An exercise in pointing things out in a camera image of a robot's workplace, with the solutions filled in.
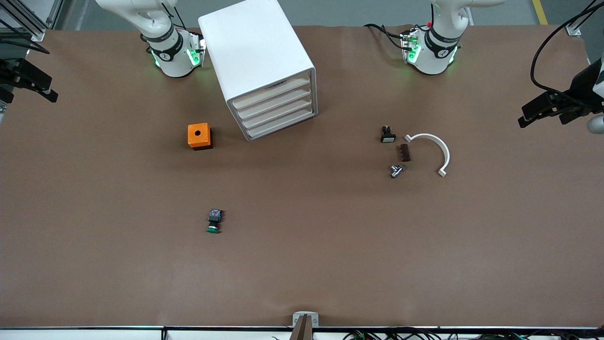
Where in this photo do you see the green push button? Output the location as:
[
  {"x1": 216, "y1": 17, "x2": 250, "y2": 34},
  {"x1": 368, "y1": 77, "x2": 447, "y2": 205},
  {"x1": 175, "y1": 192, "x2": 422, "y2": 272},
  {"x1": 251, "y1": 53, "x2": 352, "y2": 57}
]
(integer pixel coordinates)
[{"x1": 207, "y1": 209, "x2": 224, "y2": 234}]

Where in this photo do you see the white curved plastic clamp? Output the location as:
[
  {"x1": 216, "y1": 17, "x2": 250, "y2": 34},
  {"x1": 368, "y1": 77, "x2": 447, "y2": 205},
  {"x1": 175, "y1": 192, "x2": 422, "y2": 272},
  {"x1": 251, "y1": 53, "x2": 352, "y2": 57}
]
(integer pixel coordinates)
[{"x1": 404, "y1": 133, "x2": 451, "y2": 178}]

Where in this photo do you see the brown table mat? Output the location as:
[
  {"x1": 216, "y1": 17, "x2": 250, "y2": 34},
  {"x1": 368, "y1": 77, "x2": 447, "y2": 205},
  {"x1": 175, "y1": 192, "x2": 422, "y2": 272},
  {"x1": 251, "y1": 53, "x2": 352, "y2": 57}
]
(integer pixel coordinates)
[{"x1": 0, "y1": 24, "x2": 604, "y2": 329}]

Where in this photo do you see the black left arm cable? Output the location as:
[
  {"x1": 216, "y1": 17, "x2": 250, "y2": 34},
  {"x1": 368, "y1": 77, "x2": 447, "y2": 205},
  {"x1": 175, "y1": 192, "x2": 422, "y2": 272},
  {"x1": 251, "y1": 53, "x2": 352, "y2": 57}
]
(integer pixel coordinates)
[{"x1": 530, "y1": 0, "x2": 604, "y2": 95}]

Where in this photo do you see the aluminium frame profile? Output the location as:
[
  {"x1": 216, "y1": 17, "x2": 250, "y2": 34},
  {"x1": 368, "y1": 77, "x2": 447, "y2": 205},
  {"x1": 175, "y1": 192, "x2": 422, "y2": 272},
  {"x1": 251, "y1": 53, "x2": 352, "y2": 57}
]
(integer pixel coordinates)
[
  {"x1": 0, "y1": 0, "x2": 65, "y2": 43},
  {"x1": 564, "y1": 0, "x2": 604, "y2": 36}
]

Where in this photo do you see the orange button enclosure box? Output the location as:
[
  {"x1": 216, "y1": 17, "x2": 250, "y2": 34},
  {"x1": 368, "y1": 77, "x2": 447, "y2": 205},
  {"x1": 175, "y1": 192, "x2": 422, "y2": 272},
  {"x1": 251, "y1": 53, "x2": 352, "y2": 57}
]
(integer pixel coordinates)
[{"x1": 187, "y1": 123, "x2": 213, "y2": 151}]

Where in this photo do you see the black base power cable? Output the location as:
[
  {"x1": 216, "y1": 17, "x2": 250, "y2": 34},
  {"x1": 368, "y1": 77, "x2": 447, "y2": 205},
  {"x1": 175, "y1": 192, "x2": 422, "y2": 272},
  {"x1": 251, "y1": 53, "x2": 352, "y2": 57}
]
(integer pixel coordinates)
[{"x1": 363, "y1": 23, "x2": 407, "y2": 51}]

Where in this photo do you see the white table edge rail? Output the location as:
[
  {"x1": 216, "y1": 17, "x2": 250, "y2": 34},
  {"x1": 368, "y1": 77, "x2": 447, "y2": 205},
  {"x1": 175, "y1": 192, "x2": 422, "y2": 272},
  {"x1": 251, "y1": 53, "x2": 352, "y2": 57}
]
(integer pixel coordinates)
[{"x1": 0, "y1": 326, "x2": 604, "y2": 340}]

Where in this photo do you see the grey metal table bracket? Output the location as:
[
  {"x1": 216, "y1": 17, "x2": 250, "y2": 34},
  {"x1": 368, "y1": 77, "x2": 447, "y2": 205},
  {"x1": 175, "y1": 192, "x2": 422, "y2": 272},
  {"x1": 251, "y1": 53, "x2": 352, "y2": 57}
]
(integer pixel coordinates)
[{"x1": 293, "y1": 311, "x2": 319, "y2": 327}]

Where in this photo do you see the brown post under bracket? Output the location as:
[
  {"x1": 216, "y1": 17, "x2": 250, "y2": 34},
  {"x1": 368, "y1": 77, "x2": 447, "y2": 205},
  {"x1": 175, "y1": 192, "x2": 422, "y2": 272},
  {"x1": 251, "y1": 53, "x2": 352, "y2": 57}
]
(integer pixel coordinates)
[{"x1": 290, "y1": 315, "x2": 313, "y2": 340}]

